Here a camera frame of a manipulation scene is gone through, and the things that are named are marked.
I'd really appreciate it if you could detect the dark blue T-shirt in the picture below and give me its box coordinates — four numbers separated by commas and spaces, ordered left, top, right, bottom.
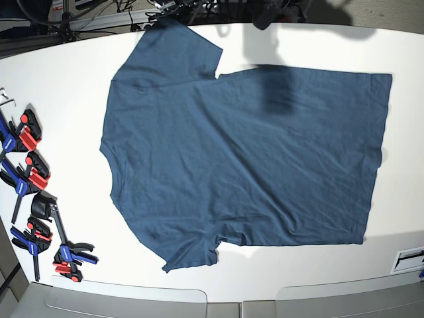
100, 19, 392, 272

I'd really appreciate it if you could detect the bottom blue red bar clamp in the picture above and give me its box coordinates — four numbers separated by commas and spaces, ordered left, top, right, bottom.
50, 203, 99, 282

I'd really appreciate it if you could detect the blue red bar clamp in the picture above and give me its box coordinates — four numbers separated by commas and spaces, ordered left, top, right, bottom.
50, 203, 99, 282
10, 216, 52, 282
1, 109, 42, 160
1, 151, 50, 224

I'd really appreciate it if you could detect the top blue red bar clamp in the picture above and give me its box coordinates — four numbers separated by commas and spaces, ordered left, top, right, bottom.
1, 109, 42, 160

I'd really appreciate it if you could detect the metal hex key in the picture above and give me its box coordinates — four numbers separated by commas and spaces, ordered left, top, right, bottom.
0, 87, 16, 107

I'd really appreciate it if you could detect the grey left chair back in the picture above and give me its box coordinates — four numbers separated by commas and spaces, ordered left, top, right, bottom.
20, 281, 241, 318

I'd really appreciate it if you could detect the grey chair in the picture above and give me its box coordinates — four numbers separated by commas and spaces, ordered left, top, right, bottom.
241, 274, 424, 318
20, 281, 241, 318

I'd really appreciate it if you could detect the white slotted label plate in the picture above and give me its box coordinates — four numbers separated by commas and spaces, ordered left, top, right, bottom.
391, 247, 423, 275

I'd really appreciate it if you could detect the grey right chair back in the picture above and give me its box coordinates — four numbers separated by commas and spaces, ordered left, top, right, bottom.
241, 274, 424, 318

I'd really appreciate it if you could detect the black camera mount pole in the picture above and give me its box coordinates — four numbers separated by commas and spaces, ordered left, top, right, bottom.
252, 0, 283, 30

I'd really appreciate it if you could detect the aluminium rail with cables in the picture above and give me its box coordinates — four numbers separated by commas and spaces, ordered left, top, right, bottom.
49, 0, 219, 39

